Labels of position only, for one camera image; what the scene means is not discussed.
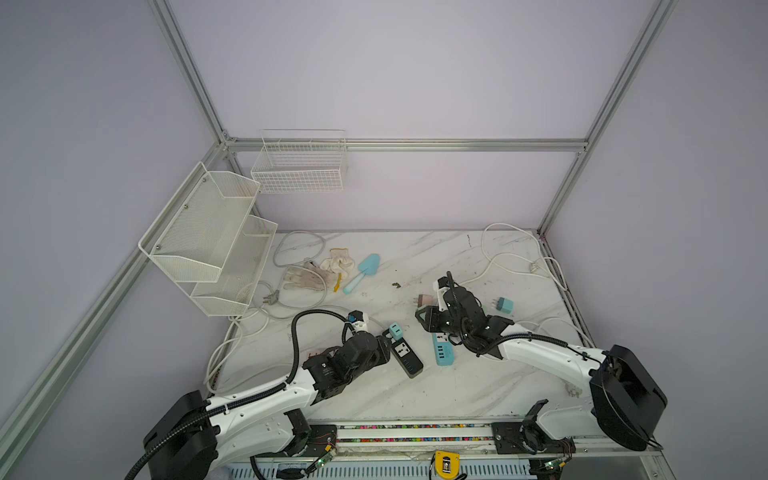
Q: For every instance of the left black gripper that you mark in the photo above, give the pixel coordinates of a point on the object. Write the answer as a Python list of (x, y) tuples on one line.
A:
[(382, 353)]

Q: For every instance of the black power strip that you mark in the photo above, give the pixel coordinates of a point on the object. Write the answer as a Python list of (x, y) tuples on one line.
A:
[(405, 355)]

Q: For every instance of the teal plug adapter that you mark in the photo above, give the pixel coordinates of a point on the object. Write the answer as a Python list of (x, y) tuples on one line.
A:
[(504, 305)]

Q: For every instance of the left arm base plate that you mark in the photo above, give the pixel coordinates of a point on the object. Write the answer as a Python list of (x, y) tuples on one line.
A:
[(313, 445)]

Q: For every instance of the white mesh two-tier shelf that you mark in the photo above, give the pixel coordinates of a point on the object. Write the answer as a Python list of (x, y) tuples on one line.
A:
[(210, 243)]

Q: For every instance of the light blue brush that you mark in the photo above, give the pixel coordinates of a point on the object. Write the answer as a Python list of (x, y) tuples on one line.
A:
[(368, 267)]

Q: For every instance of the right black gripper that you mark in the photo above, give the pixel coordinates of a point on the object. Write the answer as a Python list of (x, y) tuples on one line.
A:
[(428, 314)]

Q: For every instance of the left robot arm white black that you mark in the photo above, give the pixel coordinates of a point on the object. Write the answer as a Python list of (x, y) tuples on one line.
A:
[(198, 434)]

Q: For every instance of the pink plug adapter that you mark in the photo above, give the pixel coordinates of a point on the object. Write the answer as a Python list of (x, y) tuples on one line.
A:
[(425, 300)]

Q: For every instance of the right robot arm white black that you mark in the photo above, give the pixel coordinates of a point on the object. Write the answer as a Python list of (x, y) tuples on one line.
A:
[(617, 398)]

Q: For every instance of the white wire basket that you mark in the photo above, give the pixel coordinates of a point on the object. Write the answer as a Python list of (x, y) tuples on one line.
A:
[(294, 161)]

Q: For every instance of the aluminium rail base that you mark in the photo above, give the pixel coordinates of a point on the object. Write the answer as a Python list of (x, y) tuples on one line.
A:
[(402, 450)]

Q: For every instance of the beige power strip bundle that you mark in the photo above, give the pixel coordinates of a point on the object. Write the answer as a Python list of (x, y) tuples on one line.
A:
[(328, 274)]

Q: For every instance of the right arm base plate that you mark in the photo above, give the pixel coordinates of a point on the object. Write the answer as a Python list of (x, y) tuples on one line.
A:
[(528, 438)]

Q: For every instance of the teal power strip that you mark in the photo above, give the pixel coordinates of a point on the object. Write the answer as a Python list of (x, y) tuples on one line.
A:
[(443, 348)]

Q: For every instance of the yellow tape measure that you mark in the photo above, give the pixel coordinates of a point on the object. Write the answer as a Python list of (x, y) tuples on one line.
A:
[(445, 465)]

